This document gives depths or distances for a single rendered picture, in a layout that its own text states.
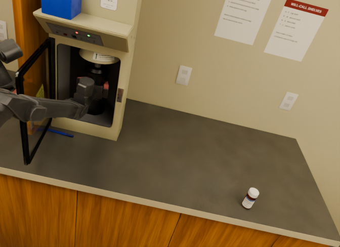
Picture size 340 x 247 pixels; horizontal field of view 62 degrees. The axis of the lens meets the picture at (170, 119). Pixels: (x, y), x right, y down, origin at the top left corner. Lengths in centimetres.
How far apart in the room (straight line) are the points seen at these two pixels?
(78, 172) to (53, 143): 20
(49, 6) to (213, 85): 97
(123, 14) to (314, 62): 106
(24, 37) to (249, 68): 110
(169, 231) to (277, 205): 50
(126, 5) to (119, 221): 92
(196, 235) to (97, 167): 55
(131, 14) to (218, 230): 97
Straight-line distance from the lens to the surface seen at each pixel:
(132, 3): 109
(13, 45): 111
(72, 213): 142
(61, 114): 102
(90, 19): 109
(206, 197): 126
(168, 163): 134
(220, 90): 167
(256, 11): 154
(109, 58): 122
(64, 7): 105
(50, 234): 160
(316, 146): 204
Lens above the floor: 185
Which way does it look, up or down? 35 degrees down
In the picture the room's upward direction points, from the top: 16 degrees clockwise
